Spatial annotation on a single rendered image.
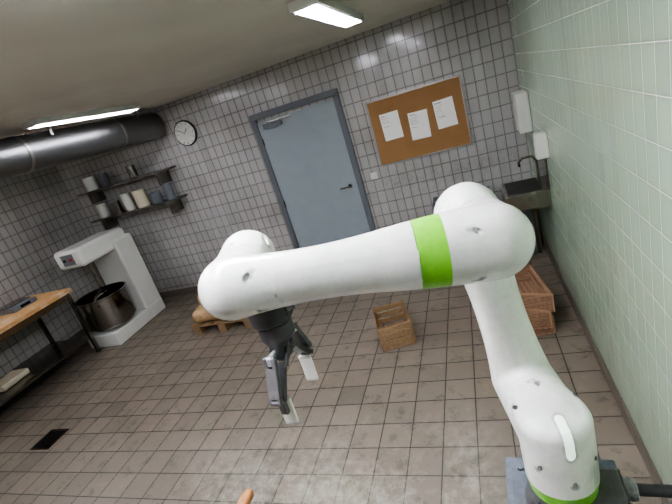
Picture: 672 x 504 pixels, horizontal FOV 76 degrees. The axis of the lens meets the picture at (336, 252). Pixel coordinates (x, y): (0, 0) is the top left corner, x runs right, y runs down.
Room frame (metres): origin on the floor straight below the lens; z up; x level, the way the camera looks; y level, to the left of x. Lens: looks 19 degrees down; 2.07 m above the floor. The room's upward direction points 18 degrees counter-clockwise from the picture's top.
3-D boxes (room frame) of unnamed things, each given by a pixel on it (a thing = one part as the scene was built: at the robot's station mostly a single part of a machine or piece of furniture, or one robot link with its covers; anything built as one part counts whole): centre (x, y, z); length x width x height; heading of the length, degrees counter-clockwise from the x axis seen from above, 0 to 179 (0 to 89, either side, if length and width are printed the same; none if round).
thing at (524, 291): (2.98, -1.24, 0.32); 0.56 x 0.49 x 0.28; 167
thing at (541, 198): (3.60, -1.76, 0.69); 0.46 x 0.36 x 0.94; 159
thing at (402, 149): (4.79, -1.29, 1.55); 1.04 x 0.02 x 0.74; 69
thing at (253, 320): (0.80, 0.16, 1.71); 0.12 x 0.09 x 0.06; 68
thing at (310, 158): (5.25, -0.02, 1.08); 1.14 x 0.09 x 2.16; 69
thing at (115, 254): (5.55, 3.03, 0.66); 1.00 x 0.66 x 1.32; 159
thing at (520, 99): (4.02, -2.06, 1.45); 0.28 x 0.11 x 0.36; 159
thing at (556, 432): (0.62, -0.29, 1.36); 0.16 x 0.13 x 0.19; 172
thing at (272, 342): (0.81, 0.17, 1.64); 0.08 x 0.07 x 0.09; 158
